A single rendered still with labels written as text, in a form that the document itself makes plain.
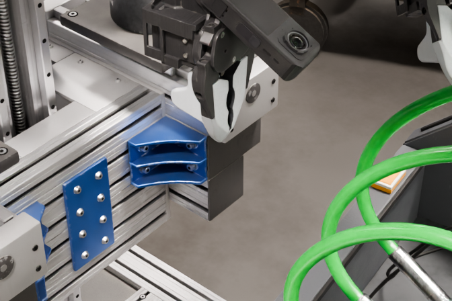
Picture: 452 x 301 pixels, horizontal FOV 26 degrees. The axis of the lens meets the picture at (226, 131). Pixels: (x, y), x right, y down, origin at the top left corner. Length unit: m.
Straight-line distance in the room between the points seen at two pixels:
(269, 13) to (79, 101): 0.70
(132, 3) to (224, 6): 0.64
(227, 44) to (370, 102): 2.31
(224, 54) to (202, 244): 1.76
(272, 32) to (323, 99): 2.33
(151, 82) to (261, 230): 1.20
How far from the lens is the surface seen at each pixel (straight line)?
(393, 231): 0.77
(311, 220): 2.74
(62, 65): 1.63
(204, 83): 0.91
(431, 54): 1.14
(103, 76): 1.60
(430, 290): 1.03
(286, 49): 0.87
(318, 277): 1.23
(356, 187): 0.87
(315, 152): 2.97
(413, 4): 1.16
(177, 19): 0.91
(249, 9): 0.88
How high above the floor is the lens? 1.82
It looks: 37 degrees down
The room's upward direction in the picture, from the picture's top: straight up
